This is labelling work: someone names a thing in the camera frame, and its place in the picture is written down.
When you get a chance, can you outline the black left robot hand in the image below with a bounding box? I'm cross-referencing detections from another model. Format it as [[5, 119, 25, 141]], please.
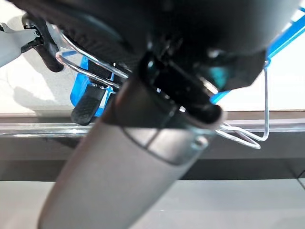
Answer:
[[7, 0, 296, 229]]

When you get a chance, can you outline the blue plastic shopping basket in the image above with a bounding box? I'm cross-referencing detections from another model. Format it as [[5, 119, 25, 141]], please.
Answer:
[[55, 7, 305, 150]]

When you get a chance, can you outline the black shelf board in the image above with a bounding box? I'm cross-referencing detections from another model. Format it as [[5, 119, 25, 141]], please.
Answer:
[[0, 111, 305, 180]]

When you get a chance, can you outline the silver left robot leg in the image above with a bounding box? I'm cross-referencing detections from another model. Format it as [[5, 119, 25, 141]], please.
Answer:
[[0, 13, 63, 73]]

